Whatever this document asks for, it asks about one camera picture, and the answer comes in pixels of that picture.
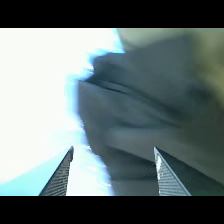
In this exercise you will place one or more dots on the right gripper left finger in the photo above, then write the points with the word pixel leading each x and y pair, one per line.
pixel 58 180

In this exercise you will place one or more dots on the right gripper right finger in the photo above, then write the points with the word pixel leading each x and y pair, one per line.
pixel 168 180

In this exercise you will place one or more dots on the dark olive garment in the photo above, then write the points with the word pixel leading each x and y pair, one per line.
pixel 186 36

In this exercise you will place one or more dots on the black pants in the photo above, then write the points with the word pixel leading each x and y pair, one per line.
pixel 140 116

